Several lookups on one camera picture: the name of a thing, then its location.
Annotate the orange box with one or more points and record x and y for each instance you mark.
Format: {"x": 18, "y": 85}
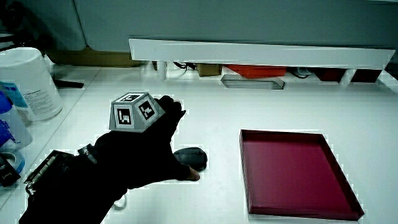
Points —
{"x": 256, "y": 71}

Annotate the white bottle with blue label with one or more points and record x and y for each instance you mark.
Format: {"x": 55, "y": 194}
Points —
{"x": 11, "y": 127}

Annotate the black forearm electronics module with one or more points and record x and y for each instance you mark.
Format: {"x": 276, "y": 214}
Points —
{"x": 40, "y": 171}

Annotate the dark red shallow tray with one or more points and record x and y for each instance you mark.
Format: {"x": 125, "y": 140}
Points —
{"x": 289, "y": 174}

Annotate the clear acrylic holder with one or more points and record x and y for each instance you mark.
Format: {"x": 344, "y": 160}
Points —
{"x": 252, "y": 82}

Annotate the white plastic tub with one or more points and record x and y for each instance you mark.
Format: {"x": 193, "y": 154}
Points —
{"x": 28, "y": 84}

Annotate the dark red box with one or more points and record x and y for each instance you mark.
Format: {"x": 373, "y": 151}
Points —
{"x": 365, "y": 75}
{"x": 329, "y": 74}

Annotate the person's right hand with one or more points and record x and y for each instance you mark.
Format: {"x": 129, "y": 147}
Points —
{"x": 140, "y": 155}

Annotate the white desk shelf riser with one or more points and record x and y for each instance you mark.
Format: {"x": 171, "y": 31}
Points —
{"x": 255, "y": 54}

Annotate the brown cardboard box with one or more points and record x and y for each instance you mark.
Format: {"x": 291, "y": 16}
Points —
{"x": 208, "y": 69}

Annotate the large flat cardboard box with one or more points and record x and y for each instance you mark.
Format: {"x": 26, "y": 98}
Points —
{"x": 90, "y": 57}

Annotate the person's right forearm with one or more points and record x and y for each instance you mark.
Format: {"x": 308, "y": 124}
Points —
{"x": 77, "y": 193}

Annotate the small black box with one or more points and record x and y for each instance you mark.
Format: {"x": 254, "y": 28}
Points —
{"x": 7, "y": 174}

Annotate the blue tape roll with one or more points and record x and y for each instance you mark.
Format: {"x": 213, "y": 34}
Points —
{"x": 17, "y": 158}

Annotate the black computer mouse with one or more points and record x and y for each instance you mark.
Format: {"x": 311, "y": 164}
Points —
{"x": 193, "y": 157}

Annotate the white desk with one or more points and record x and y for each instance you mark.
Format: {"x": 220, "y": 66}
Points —
{"x": 248, "y": 109}

